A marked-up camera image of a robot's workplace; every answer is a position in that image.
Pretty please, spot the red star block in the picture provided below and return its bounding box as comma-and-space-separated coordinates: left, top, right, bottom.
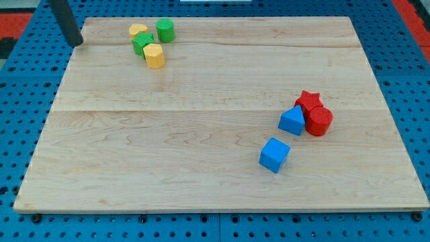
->
294, 90, 324, 120

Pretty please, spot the green star block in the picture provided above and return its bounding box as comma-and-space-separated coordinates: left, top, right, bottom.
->
132, 32, 155, 59

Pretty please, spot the wooden board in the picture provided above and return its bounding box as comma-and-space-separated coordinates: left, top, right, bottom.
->
13, 17, 429, 214

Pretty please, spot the blue cube block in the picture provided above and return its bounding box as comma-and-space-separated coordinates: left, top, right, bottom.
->
259, 138, 291, 173

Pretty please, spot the blue triangle block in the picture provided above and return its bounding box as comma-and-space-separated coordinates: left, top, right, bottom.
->
278, 106, 305, 136

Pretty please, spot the yellow hexagon block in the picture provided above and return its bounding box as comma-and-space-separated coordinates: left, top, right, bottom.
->
143, 43, 165, 69

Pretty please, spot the red cylinder block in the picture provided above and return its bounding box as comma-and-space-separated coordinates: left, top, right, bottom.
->
305, 107, 333, 136

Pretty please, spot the green cylinder block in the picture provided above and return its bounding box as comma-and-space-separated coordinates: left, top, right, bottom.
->
156, 18, 175, 43

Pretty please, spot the yellow heart block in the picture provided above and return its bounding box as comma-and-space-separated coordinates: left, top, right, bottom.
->
128, 24, 148, 39

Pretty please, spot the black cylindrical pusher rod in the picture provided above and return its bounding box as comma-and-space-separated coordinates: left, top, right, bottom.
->
47, 0, 83, 48

